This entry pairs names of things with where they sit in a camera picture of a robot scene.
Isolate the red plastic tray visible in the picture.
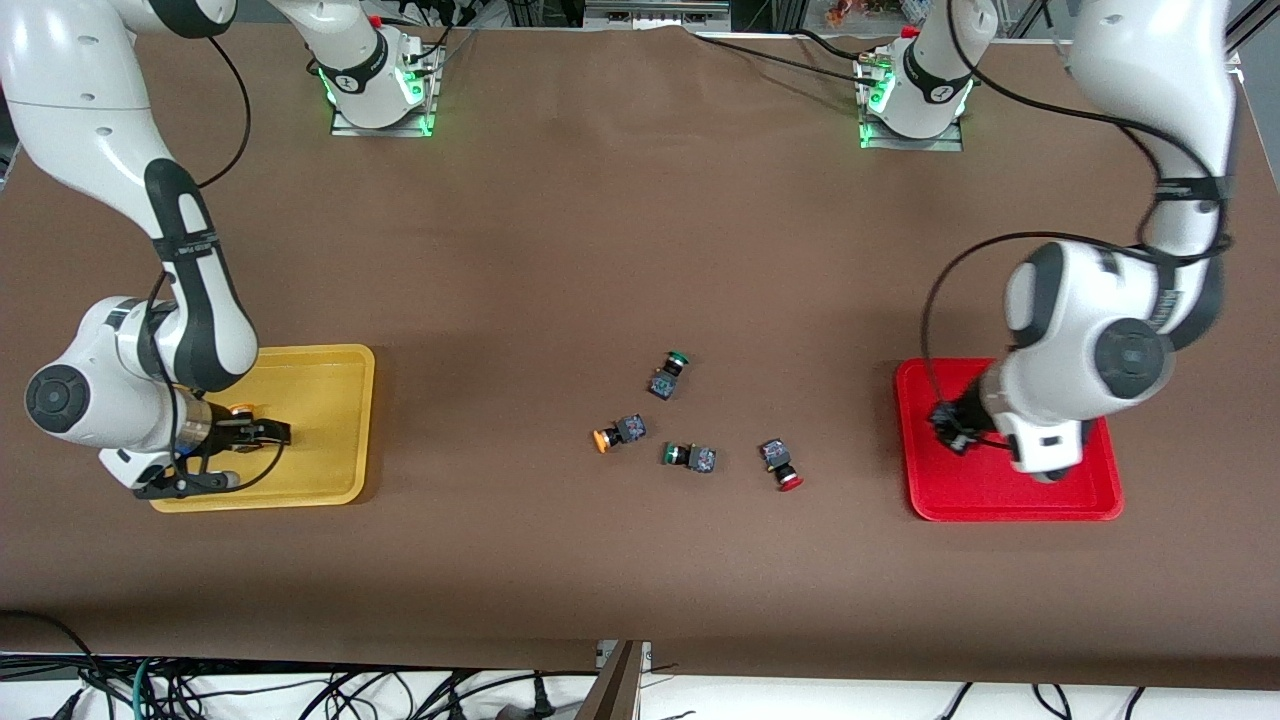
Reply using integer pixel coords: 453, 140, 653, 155
893, 358, 1125, 523

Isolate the yellow plastic tray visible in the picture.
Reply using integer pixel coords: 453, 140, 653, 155
148, 344, 377, 514

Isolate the brown table cover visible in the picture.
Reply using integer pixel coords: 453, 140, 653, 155
0, 18, 1280, 691

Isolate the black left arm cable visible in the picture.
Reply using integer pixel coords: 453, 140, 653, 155
920, 0, 1233, 451

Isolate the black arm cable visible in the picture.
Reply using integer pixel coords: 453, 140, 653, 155
140, 35, 293, 493
920, 0, 1233, 451

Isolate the thick black cable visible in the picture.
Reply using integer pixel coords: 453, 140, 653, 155
0, 608, 111, 720

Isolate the green push button switch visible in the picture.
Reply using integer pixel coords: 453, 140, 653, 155
661, 441, 718, 475
647, 350, 692, 401

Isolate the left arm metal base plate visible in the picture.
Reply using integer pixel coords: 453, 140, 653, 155
857, 52, 966, 152

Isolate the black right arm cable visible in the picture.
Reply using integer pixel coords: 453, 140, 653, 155
140, 35, 293, 493

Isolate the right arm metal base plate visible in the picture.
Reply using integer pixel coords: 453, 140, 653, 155
330, 40, 438, 138

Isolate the black plug cable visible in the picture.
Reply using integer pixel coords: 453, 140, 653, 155
440, 668, 601, 719

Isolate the black cable on table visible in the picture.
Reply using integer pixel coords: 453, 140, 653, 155
685, 25, 886, 83

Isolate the aluminium profile bracket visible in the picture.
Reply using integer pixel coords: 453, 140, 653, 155
593, 640, 653, 720

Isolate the grey metal frame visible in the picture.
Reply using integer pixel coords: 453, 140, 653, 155
583, 0, 733, 33

